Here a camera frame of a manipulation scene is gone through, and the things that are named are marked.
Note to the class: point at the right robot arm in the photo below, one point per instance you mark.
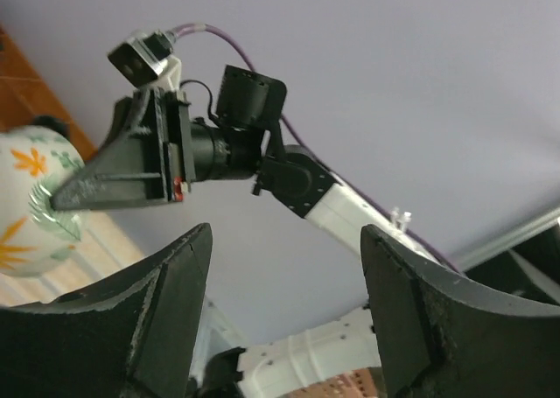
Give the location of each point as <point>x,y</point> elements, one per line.
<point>246,141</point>

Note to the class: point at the yellow floral bowl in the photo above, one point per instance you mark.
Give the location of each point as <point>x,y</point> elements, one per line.
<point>36,239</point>

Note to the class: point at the orange perforated basket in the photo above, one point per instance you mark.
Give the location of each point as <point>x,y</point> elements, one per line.
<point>364,382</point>

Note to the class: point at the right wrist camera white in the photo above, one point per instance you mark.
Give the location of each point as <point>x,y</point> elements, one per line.
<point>148,60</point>

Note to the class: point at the white wire dish rack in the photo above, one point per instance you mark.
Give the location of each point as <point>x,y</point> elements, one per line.
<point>105,249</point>

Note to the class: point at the wooden compartment tray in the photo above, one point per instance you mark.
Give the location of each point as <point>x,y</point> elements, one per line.
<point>24,94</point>

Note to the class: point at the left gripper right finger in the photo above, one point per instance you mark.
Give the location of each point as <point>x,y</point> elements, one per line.
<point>441,334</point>

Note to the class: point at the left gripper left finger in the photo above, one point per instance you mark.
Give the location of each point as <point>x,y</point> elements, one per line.
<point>131,334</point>

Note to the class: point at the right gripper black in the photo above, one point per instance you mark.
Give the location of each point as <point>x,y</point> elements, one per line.
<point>130,169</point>

